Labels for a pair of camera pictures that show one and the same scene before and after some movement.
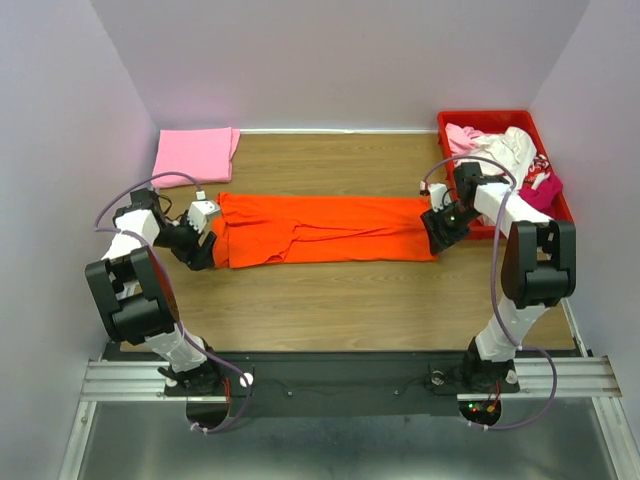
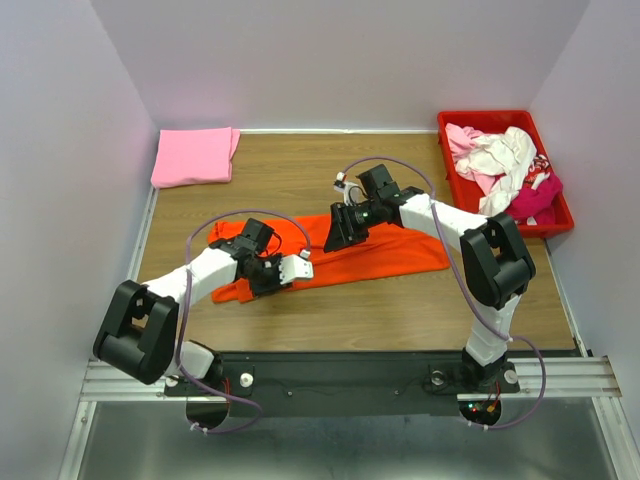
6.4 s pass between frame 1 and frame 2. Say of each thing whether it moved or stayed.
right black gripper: moved
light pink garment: stayed
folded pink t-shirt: stayed
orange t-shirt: moved
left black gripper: moved
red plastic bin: stayed
